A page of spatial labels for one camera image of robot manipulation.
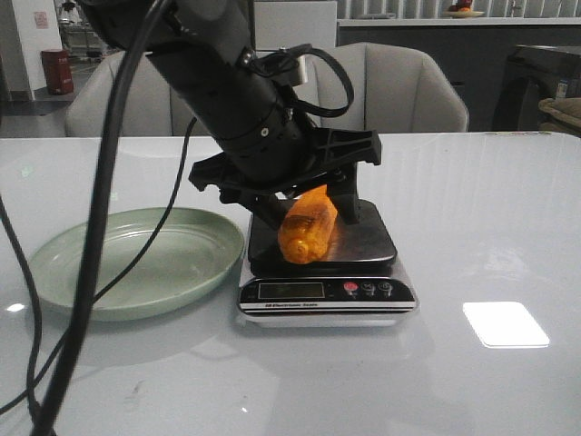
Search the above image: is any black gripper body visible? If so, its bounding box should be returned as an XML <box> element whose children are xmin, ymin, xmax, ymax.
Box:
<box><xmin>189</xmin><ymin>128</ymin><xmax>381</xmax><ymax>197</ymax></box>

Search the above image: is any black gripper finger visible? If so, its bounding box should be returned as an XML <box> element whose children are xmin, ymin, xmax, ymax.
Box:
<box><xmin>327</xmin><ymin>163</ymin><xmax>360</xmax><ymax>224</ymax></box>
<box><xmin>238</xmin><ymin>193</ymin><xmax>288</xmax><ymax>231</ymax></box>

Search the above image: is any orange corn cob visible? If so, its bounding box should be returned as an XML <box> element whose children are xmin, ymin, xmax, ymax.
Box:
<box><xmin>278</xmin><ymin>185</ymin><xmax>338</xmax><ymax>264</ymax></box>

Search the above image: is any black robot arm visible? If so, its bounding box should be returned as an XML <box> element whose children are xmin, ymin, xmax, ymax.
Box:
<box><xmin>82</xmin><ymin>1</ymin><xmax>381</xmax><ymax>229</ymax></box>

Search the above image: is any right grey upholstered chair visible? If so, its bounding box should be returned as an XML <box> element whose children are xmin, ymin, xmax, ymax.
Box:
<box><xmin>313</xmin><ymin>43</ymin><xmax>469</xmax><ymax>134</ymax></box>

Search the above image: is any grey upholstered chair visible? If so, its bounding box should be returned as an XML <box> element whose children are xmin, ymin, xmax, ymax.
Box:
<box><xmin>313</xmin><ymin>43</ymin><xmax>469</xmax><ymax>134</ymax></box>
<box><xmin>64</xmin><ymin>52</ymin><xmax>195</xmax><ymax>137</ymax></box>

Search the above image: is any light green plate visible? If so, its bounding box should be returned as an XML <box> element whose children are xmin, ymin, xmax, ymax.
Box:
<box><xmin>27</xmin><ymin>207</ymin><xmax>246</xmax><ymax>322</ymax></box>

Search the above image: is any black electronic kitchen scale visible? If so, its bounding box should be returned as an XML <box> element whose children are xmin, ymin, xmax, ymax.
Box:
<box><xmin>238</xmin><ymin>200</ymin><xmax>419</xmax><ymax>327</ymax></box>

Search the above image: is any white drawer cabinet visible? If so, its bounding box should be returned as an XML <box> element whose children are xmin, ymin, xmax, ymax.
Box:
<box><xmin>254</xmin><ymin>1</ymin><xmax>338</xmax><ymax>51</ymax></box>

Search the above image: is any left grey upholstered chair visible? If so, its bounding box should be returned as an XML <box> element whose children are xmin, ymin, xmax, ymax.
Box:
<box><xmin>64</xmin><ymin>52</ymin><xmax>195</xmax><ymax>137</ymax></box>

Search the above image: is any dark grey counter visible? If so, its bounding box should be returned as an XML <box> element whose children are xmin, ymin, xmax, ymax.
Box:
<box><xmin>338</xmin><ymin>17</ymin><xmax>580</xmax><ymax>132</ymax></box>

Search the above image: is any fruit bowl on counter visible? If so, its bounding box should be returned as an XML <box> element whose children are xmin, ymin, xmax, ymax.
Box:
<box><xmin>443</xmin><ymin>0</ymin><xmax>484</xmax><ymax>18</ymax></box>

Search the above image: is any dark cabinet at right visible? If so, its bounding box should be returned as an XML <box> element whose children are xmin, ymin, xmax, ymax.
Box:
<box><xmin>491</xmin><ymin>45</ymin><xmax>580</xmax><ymax>131</ymax></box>

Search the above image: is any beige cushion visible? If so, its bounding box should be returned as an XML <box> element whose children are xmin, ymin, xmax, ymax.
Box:
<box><xmin>538</xmin><ymin>97</ymin><xmax>581</xmax><ymax>137</ymax></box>

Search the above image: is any red bin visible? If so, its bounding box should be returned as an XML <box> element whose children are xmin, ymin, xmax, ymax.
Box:
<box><xmin>41</xmin><ymin>49</ymin><xmax>74</xmax><ymax>95</ymax></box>

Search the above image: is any thick black cable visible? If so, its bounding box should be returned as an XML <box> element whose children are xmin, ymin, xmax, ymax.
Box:
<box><xmin>27</xmin><ymin>0</ymin><xmax>176</xmax><ymax>436</ymax></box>

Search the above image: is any thin black cable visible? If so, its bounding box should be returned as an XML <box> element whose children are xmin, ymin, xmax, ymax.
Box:
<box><xmin>0</xmin><ymin>115</ymin><xmax>199</xmax><ymax>417</ymax></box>

